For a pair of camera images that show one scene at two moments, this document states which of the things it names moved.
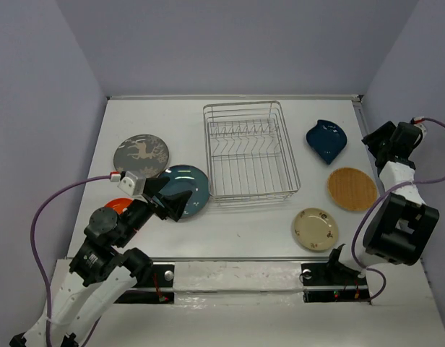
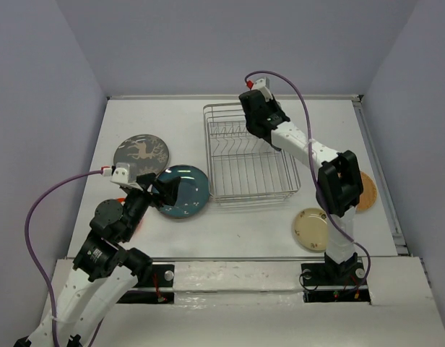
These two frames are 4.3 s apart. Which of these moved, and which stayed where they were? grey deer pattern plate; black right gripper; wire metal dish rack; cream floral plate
Moved: black right gripper
Stayed: wire metal dish rack; cream floral plate; grey deer pattern plate
